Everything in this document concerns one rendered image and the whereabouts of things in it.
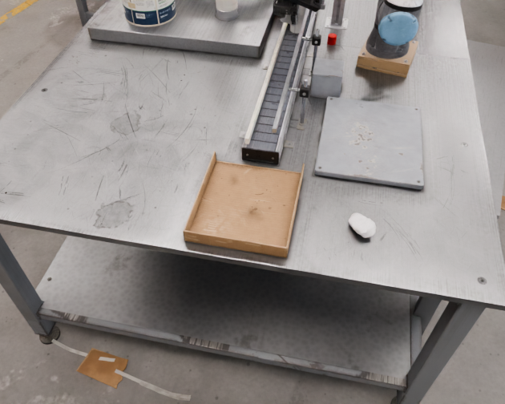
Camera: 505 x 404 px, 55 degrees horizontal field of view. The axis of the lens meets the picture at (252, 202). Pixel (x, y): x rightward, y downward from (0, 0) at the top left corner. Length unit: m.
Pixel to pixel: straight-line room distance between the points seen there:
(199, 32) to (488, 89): 1.05
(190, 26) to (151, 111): 0.47
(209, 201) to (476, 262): 0.69
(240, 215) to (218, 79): 0.63
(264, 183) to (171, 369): 0.92
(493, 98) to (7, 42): 3.25
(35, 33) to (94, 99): 2.38
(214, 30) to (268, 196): 0.83
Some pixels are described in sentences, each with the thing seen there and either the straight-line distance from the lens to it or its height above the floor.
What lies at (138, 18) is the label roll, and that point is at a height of 0.91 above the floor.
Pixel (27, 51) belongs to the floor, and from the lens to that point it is 3.87.
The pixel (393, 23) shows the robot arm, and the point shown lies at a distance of 1.63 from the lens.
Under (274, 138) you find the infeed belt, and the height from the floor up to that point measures 0.88.
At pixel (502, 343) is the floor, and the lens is 2.23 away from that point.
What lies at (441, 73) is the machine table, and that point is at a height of 0.83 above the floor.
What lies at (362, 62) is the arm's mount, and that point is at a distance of 1.84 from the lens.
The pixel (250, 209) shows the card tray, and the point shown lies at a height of 0.83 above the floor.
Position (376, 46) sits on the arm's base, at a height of 0.91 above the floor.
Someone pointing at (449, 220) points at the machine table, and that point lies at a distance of 1.37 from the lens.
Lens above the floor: 1.80
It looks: 48 degrees down
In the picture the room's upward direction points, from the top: straight up
